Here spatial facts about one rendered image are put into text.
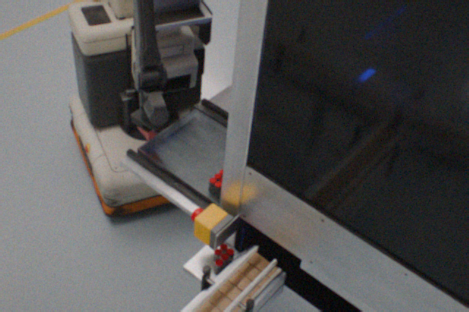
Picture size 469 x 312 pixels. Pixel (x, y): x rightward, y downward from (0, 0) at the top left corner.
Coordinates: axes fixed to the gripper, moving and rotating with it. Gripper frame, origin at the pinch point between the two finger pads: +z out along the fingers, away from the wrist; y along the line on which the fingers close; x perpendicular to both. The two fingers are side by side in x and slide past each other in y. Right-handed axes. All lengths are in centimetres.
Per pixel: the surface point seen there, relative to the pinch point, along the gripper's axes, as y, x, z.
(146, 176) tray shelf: 8.6, -10.6, 2.4
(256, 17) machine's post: 44, -13, -68
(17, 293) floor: -43, -35, 90
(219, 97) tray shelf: 0.2, 32.7, 2.3
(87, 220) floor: -52, 9, 90
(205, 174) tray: 20.9, 2.1, 2.3
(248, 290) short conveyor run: 59, -25, -6
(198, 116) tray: 2.9, 19.1, 0.5
